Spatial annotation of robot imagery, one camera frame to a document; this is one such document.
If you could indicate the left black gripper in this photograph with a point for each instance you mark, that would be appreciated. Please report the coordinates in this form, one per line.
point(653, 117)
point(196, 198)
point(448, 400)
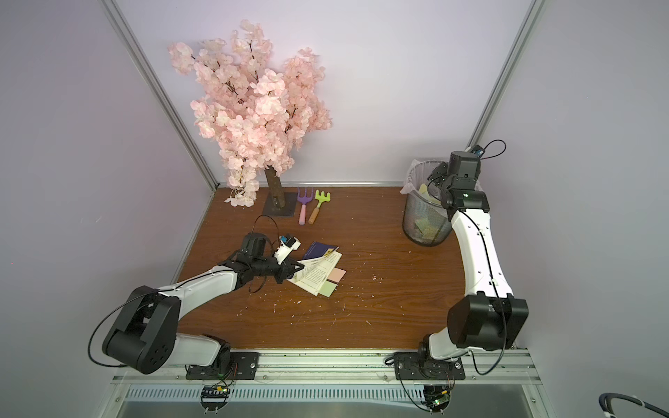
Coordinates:
point(287, 267)

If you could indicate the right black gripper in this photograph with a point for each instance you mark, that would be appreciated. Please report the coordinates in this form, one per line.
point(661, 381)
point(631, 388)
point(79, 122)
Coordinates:
point(442, 182)

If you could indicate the dark blue paperback book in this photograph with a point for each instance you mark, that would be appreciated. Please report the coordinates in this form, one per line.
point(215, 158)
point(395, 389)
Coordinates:
point(318, 262)

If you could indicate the pink sticky note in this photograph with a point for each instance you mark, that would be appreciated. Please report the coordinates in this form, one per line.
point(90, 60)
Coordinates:
point(336, 275)

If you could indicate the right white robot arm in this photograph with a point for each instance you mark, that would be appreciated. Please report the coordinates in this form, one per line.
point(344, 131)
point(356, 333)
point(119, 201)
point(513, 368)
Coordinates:
point(489, 317)

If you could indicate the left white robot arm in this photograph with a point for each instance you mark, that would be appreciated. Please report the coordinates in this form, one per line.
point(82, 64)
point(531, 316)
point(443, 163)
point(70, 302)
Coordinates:
point(145, 336)

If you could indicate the green sticky note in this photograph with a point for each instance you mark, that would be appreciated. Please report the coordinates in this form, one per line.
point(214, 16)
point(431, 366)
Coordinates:
point(327, 288)

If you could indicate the mesh waste bin with liner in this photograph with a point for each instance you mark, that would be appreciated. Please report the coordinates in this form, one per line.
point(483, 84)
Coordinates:
point(425, 221)

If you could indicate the purple toy garden fork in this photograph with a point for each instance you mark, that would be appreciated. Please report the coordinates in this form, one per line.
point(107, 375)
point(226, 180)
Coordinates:
point(304, 197)

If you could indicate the green toy garden rake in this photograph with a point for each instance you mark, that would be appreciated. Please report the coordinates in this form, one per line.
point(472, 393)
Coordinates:
point(321, 197)

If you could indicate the left circuit board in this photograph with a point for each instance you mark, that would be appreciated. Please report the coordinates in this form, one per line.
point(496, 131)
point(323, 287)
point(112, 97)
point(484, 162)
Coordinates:
point(214, 398)

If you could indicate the circuit board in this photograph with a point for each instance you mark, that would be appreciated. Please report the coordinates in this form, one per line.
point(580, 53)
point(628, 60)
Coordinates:
point(436, 398)
point(214, 398)

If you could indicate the pink artificial blossom tree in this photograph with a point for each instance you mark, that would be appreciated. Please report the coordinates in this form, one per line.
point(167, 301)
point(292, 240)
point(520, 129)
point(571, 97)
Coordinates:
point(256, 114)

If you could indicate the right circuit board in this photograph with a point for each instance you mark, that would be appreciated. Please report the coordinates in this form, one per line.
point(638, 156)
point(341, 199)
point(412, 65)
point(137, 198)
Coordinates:
point(436, 398)

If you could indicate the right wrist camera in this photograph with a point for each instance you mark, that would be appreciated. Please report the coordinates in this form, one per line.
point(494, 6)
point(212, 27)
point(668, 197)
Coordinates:
point(476, 150)

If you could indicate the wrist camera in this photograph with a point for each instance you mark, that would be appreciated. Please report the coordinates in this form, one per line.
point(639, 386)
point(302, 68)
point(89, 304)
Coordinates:
point(476, 150)
point(287, 244)

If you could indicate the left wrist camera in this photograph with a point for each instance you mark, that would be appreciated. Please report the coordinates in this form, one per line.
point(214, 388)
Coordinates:
point(287, 244)

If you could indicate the dark metal tree base plate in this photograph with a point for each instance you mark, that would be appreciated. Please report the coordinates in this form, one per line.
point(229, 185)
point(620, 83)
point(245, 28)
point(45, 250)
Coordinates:
point(272, 208)

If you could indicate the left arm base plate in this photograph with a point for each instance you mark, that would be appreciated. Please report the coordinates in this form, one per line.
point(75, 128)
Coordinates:
point(231, 365)

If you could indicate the aluminium front rail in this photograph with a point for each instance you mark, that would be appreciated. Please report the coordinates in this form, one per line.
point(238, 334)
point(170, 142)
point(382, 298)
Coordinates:
point(319, 375)

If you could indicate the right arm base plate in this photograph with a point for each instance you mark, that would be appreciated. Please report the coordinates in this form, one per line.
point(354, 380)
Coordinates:
point(411, 366)

